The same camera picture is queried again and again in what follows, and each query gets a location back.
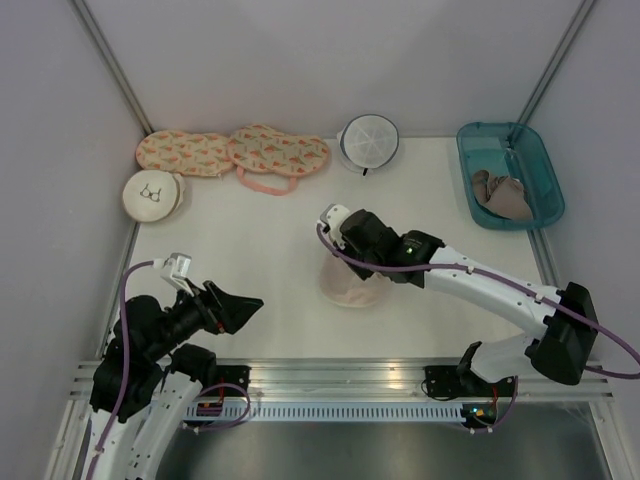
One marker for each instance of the white mesh laundry bag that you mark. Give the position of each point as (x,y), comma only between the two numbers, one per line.
(368,142)

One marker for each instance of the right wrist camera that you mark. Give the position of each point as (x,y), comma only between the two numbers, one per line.
(331,220)

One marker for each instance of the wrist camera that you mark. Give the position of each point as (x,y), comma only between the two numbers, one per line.
(331,220)
(174,270)

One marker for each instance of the beige glasses-print laundry bag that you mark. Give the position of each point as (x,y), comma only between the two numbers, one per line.
(153,195)

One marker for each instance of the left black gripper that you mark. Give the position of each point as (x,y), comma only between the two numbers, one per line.
(220,310)

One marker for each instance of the left frame post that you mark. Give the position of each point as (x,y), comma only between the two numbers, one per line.
(101,45)

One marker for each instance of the floral bra bag left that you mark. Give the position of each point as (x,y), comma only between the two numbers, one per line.
(187,154)

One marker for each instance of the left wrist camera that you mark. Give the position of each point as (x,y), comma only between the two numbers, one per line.
(174,270)

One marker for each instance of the teal plastic bin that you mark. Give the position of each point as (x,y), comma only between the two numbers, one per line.
(518,151)

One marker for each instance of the beige bra in bin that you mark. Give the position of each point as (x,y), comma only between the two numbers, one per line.
(503,196)

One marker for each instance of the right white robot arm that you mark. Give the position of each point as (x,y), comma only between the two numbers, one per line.
(557,326)

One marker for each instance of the right frame post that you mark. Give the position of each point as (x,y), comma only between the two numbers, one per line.
(560,53)

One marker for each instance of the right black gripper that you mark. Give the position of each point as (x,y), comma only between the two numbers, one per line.
(348,246)

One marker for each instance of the frame post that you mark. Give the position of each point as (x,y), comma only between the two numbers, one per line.
(101,45)
(560,53)

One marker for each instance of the white slotted cable duct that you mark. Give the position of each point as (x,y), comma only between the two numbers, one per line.
(349,411)

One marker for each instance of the aluminium mounting rail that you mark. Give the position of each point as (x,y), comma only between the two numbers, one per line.
(386,379)

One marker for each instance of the floral bra bag pink handle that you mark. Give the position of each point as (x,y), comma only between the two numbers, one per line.
(263,150)

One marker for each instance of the beige round laundry bag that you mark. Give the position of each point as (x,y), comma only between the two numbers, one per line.
(341,286)

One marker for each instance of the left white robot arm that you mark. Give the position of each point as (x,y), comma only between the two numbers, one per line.
(151,373)

